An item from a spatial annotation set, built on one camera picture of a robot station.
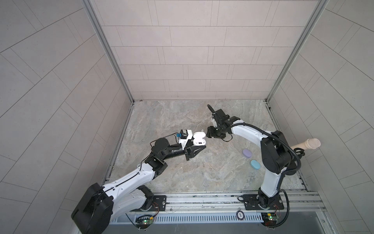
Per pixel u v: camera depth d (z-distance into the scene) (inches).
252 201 28.3
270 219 26.8
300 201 29.0
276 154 19.0
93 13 28.5
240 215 27.2
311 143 25.5
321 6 27.5
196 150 24.7
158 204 28.0
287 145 19.9
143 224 25.8
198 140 25.0
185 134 22.0
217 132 30.5
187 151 23.6
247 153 33.5
